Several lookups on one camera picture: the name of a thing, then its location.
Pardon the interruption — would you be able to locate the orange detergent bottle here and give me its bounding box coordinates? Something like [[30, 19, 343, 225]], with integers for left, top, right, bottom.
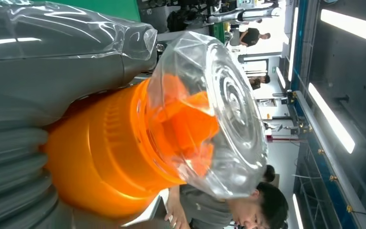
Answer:
[[41, 31, 269, 219]]

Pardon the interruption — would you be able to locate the white desk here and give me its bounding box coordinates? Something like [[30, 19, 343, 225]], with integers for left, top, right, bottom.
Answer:
[[121, 189, 171, 228]]

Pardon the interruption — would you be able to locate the long ceiling light strip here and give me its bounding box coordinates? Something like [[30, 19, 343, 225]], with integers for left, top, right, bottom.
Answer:
[[308, 82, 356, 155], [320, 8, 366, 48], [292, 193, 305, 229]]

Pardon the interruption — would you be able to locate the short ceiling light strip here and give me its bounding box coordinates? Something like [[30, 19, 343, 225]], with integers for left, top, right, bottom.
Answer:
[[275, 66, 286, 90]]

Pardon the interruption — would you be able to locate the green crate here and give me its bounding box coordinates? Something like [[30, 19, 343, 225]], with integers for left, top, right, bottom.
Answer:
[[209, 21, 225, 43]]

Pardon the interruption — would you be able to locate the narrow ceiling light strip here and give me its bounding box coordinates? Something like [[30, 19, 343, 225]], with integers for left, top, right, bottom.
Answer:
[[288, 6, 299, 83]]

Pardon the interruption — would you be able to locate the hanging humanoid robot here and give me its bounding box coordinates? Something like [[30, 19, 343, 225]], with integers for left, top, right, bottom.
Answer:
[[166, 0, 282, 33]]

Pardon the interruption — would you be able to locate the blue gantry rail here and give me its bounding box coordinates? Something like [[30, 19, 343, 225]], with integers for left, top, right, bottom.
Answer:
[[285, 0, 366, 229]]

